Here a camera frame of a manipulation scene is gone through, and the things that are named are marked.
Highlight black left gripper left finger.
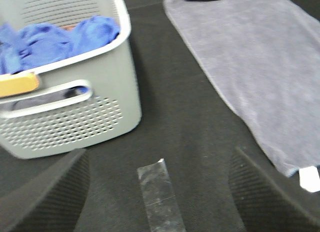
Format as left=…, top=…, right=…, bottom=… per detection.
left=0, top=149, right=90, bottom=231

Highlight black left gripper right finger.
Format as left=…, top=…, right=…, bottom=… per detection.
left=228, top=147, right=320, bottom=231

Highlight grey perforated laundry basket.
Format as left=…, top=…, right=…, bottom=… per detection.
left=0, top=0, right=142, bottom=159

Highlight black felt table mat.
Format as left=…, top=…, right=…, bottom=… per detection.
left=0, top=0, right=320, bottom=232

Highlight grey-purple towel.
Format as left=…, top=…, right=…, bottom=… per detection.
left=163, top=0, right=320, bottom=192

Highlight wooden basket handle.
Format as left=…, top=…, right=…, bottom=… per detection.
left=0, top=73, right=41, bottom=98

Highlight blue towel in basket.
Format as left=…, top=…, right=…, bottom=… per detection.
left=0, top=16, right=121, bottom=75

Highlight left clear tape strip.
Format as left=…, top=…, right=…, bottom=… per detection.
left=137, top=158, right=186, bottom=232

